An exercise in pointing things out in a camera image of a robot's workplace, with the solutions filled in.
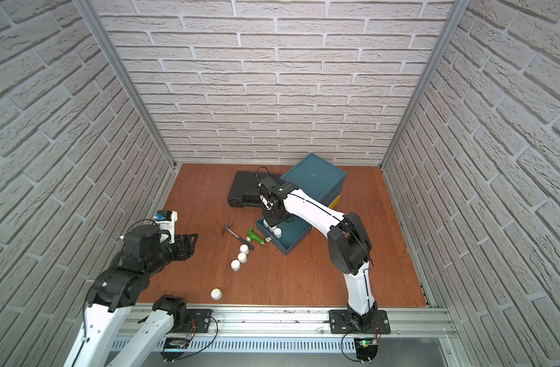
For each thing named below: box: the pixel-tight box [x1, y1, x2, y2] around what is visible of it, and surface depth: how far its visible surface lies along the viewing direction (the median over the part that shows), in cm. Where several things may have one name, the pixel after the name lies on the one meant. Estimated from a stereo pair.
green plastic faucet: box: [247, 226, 266, 246], surface depth 94 cm
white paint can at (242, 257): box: [237, 252, 248, 264], surface depth 87 cm
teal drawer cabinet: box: [280, 152, 347, 206], surface depth 90 cm
